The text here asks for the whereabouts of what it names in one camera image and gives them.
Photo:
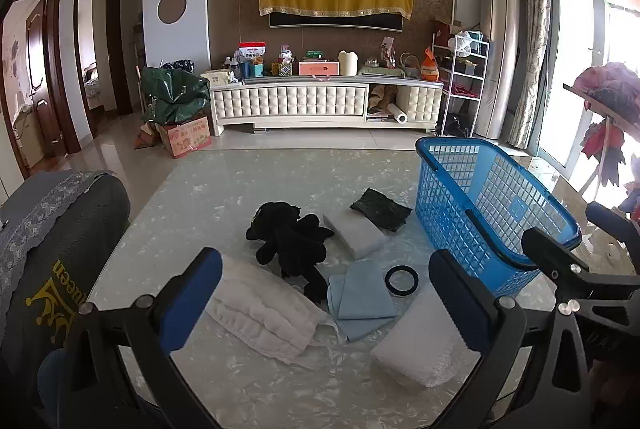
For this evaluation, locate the clothes stand with pink clothes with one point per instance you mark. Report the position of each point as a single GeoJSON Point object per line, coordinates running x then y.
{"type": "Point", "coordinates": [610, 89]}

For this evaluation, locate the patterned beige curtain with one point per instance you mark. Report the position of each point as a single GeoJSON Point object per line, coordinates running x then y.
{"type": "Point", "coordinates": [532, 34]}

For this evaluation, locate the green tray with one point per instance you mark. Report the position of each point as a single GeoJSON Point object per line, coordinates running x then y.
{"type": "Point", "coordinates": [380, 73]}

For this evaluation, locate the light blue folded cloth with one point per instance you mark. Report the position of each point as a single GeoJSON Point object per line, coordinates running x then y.
{"type": "Point", "coordinates": [362, 304]}

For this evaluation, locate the grey lace cloth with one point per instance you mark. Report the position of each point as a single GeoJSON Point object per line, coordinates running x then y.
{"type": "Point", "coordinates": [40, 214]}

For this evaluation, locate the white fluffy cloth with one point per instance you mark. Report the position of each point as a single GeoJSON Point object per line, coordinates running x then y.
{"type": "Point", "coordinates": [425, 349]}

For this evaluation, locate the pink storage box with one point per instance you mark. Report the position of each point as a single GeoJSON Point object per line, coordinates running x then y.
{"type": "Point", "coordinates": [318, 69]}

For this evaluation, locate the white standing air conditioner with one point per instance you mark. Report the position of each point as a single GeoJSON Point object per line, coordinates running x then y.
{"type": "Point", "coordinates": [495, 44]}

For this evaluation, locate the wicker basket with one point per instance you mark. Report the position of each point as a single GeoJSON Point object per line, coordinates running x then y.
{"type": "Point", "coordinates": [410, 68]}

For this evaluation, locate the white padded television cabinet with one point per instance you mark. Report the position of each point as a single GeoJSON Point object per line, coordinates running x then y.
{"type": "Point", "coordinates": [300, 101]}

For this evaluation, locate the white paper roll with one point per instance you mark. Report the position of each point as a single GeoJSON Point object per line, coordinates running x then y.
{"type": "Point", "coordinates": [402, 115]}

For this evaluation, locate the brown wooden door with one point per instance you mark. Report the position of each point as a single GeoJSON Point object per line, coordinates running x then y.
{"type": "Point", "coordinates": [42, 59]}

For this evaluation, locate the white quilted cloth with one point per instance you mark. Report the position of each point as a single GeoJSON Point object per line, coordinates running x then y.
{"type": "Point", "coordinates": [260, 314]}

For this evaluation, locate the black plastic bag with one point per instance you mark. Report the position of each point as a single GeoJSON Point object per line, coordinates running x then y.
{"type": "Point", "coordinates": [456, 125]}

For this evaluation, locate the printed cardboard box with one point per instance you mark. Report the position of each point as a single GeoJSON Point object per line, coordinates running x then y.
{"type": "Point", "coordinates": [185, 136]}

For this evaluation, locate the brown door frame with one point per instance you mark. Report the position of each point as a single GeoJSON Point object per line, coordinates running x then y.
{"type": "Point", "coordinates": [122, 59]}

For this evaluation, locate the red and white snack bag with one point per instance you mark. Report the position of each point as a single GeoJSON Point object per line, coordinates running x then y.
{"type": "Point", "coordinates": [252, 51]}

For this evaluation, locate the teal box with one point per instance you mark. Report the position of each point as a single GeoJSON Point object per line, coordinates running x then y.
{"type": "Point", "coordinates": [256, 70]}

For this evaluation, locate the round brown wall disc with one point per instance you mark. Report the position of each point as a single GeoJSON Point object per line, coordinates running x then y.
{"type": "Point", "coordinates": [172, 6]}

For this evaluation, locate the blue plastic basket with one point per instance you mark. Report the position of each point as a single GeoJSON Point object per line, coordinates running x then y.
{"type": "Point", "coordinates": [500, 189]}

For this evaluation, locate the black plush toy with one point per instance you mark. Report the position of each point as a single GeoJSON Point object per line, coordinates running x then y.
{"type": "Point", "coordinates": [290, 239]}

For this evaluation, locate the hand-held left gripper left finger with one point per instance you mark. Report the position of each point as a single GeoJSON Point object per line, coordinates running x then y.
{"type": "Point", "coordinates": [192, 299]}

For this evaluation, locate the white folded towel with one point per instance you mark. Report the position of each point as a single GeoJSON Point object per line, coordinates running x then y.
{"type": "Point", "coordinates": [355, 234]}

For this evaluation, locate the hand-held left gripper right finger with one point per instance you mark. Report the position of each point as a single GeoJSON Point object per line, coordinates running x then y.
{"type": "Point", "coordinates": [460, 304]}

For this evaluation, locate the dark green cloth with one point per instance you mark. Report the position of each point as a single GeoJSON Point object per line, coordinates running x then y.
{"type": "Point", "coordinates": [382, 209]}

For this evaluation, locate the grey covered chair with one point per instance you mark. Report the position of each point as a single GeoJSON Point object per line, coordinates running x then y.
{"type": "Point", "coordinates": [60, 259]}

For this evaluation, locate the glass balcony door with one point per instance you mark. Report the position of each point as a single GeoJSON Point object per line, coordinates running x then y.
{"type": "Point", "coordinates": [580, 59]}

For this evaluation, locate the orange bag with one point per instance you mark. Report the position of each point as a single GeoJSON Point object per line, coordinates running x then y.
{"type": "Point", "coordinates": [429, 66]}

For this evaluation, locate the black television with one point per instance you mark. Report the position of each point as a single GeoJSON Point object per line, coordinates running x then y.
{"type": "Point", "coordinates": [335, 21]}

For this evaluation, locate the green plastic bag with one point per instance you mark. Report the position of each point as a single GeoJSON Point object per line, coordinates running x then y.
{"type": "Point", "coordinates": [172, 94]}

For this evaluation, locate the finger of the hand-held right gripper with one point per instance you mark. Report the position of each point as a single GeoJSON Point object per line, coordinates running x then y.
{"type": "Point", "coordinates": [545, 246]}
{"type": "Point", "coordinates": [607, 215]}

